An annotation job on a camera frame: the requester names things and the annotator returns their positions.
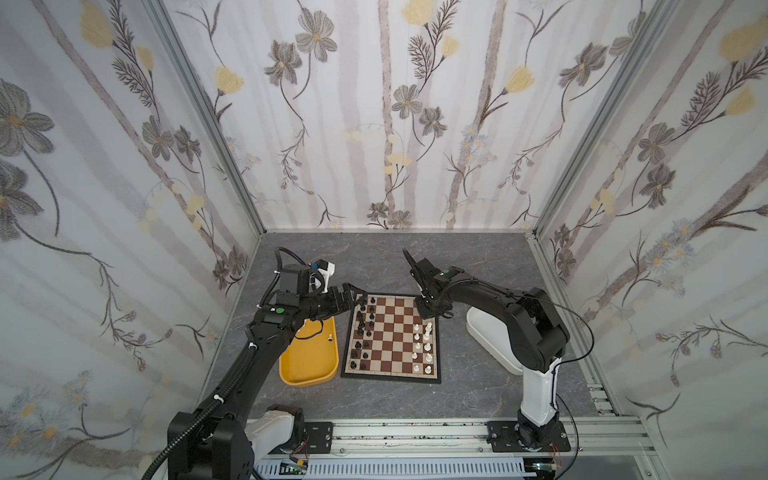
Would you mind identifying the brown folding chess board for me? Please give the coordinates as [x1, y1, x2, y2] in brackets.
[340, 292, 441, 384]

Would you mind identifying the yellow plastic tray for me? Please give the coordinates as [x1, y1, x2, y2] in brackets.
[279, 317, 340, 388]

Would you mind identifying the white plastic tray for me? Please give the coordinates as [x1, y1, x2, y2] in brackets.
[466, 307, 523, 376]

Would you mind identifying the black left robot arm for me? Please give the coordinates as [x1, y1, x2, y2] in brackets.
[156, 260, 354, 479]

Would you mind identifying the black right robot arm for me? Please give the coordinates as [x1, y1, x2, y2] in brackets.
[403, 251, 570, 451]

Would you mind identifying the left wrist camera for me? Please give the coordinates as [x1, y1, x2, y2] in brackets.
[310, 259, 336, 293]

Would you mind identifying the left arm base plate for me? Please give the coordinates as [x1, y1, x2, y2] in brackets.
[291, 422, 334, 457]

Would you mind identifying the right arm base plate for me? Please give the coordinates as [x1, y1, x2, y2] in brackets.
[486, 419, 572, 454]

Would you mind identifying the black left corrugated cable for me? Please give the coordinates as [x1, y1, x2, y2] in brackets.
[140, 347, 259, 480]

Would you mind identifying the white slotted cable duct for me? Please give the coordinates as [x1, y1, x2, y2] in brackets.
[254, 458, 537, 479]

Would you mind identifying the aluminium mounting rail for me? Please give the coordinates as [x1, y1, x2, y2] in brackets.
[170, 417, 661, 463]

